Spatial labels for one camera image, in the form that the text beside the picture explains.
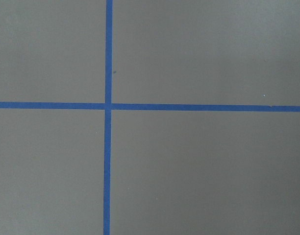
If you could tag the brown paper table cover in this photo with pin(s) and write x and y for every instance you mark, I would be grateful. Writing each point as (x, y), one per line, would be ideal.
(149, 117)

